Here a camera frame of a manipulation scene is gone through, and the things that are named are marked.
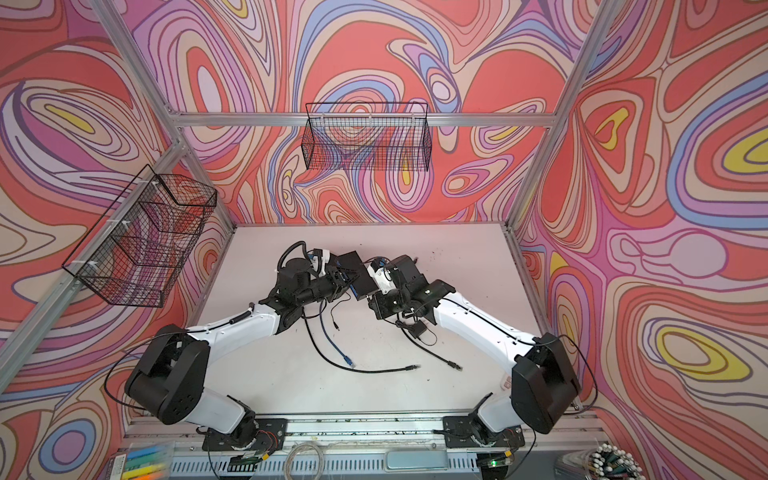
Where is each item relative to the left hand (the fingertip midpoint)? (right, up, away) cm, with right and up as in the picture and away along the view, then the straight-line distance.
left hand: (364, 274), depth 81 cm
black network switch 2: (0, -3, +1) cm, 3 cm away
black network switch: (-5, +3, +3) cm, 6 cm away
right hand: (+3, -10, 0) cm, 10 cm away
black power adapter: (+15, -17, +8) cm, 24 cm away
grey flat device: (+13, -43, -12) cm, 46 cm away
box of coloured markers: (-52, -44, -11) cm, 69 cm away
